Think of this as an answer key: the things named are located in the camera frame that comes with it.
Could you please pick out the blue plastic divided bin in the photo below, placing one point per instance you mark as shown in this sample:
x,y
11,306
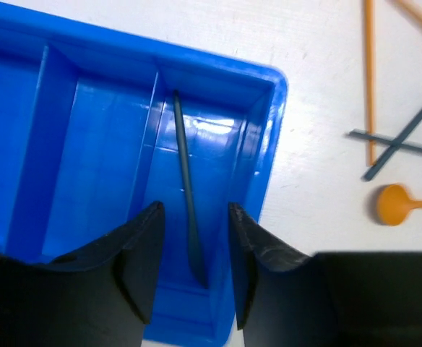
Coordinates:
x,y
88,139

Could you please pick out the blue chopstick diagonal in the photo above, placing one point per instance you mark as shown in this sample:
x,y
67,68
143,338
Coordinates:
x,y
393,147

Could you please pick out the blue chopstick horizontal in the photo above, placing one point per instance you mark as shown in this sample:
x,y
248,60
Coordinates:
x,y
412,147

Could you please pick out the orange spoon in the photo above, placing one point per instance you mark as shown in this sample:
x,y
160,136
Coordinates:
x,y
394,204

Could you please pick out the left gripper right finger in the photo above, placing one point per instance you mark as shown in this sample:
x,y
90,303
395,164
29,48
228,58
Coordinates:
x,y
284,297

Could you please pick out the blue plastic knife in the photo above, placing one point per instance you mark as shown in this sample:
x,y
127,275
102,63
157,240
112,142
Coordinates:
x,y
194,247

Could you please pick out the orange chopstick left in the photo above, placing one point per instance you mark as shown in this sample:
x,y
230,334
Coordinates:
x,y
369,49

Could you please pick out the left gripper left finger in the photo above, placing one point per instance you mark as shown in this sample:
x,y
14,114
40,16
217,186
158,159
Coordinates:
x,y
100,294

